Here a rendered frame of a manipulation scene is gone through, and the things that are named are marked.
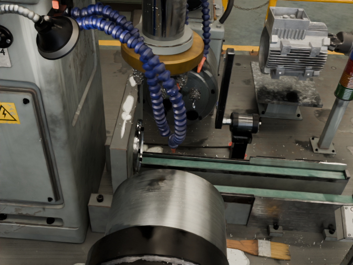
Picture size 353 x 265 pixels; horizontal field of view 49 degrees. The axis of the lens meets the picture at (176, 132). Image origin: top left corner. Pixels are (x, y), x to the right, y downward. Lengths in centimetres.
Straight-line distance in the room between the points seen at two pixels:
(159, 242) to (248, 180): 77
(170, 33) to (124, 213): 36
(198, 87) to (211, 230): 54
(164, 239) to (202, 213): 31
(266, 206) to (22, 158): 64
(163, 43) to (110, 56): 107
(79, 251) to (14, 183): 27
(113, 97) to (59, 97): 83
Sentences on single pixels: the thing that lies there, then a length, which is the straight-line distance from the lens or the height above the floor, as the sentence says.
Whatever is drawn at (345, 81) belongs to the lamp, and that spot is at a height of 109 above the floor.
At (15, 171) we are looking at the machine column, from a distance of 94.
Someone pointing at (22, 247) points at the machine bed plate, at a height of 80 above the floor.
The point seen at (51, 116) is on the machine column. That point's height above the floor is 125.
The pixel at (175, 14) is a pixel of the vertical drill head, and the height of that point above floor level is 141.
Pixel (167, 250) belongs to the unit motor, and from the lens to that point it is 44.
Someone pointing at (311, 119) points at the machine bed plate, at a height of 80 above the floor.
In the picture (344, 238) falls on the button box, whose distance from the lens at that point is 93.
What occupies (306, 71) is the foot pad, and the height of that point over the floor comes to 104.
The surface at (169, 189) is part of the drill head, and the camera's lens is 75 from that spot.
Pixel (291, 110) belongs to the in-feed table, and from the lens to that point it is 159.
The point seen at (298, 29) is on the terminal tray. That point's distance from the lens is 140.
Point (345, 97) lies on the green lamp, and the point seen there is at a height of 104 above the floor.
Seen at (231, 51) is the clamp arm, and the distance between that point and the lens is 102.
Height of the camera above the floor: 174
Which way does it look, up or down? 41 degrees down
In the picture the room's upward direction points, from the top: 4 degrees clockwise
